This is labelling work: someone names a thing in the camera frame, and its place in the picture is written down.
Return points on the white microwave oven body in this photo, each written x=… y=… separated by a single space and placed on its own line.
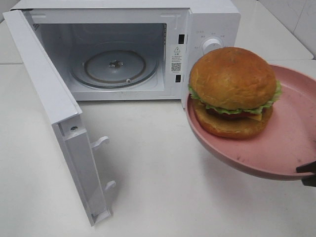
x=70 y=29

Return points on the upper white power knob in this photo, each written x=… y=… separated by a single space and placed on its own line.
x=211 y=44

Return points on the toy hamburger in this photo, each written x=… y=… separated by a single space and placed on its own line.
x=233 y=91

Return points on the white warning label sticker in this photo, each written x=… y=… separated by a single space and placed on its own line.
x=176 y=58

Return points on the pink round plate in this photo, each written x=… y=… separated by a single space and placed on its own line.
x=288 y=141

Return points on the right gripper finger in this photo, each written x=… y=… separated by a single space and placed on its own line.
x=309 y=181
x=307 y=168

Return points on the glass microwave turntable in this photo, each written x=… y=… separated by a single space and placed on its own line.
x=113 y=69

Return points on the white microwave door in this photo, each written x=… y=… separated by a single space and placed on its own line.
x=64 y=115

